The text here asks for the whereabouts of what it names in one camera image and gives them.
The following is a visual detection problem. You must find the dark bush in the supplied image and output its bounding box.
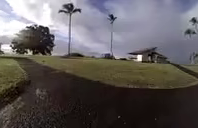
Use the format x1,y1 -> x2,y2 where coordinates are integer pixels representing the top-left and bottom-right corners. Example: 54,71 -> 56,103
68,52 -> 86,58

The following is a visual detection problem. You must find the tall palm tree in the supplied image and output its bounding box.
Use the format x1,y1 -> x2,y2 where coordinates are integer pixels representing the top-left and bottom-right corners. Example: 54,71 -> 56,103
106,13 -> 118,59
57,2 -> 82,58

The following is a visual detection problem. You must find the dark asphalt path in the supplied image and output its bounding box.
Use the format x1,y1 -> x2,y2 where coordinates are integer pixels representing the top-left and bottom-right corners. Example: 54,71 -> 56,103
0,55 -> 198,128

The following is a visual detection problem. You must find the open shelter with roof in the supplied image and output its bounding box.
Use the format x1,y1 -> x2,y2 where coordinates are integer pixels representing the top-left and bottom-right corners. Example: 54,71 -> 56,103
127,46 -> 170,64

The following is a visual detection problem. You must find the large dark tree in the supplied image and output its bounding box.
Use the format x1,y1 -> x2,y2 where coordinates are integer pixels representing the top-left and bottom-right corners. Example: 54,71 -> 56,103
10,23 -> 56,56

